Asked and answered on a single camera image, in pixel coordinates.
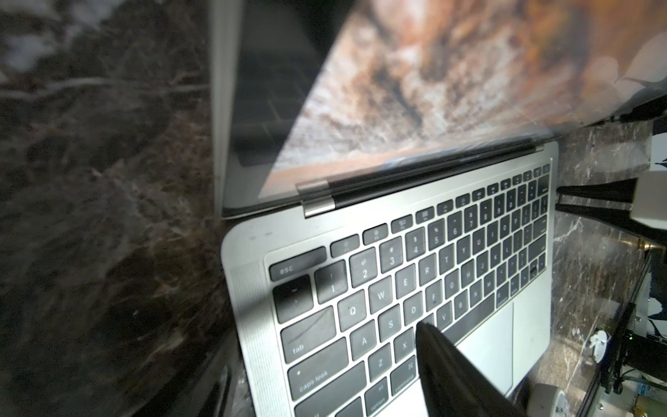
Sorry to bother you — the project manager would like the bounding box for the white wireless mouse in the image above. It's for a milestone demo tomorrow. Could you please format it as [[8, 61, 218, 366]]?
[[526, 383, 570, 417]]

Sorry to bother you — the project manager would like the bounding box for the silver open laptop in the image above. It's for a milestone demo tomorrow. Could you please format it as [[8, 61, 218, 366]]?
[[209, 1, 666, 416]]

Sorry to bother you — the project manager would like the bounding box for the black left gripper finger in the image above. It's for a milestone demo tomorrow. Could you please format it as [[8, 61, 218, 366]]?
[[415, 322, 526, 417]]

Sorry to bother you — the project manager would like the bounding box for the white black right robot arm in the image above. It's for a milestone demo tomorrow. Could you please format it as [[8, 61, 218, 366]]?
[[555, 178, 666, 247]]

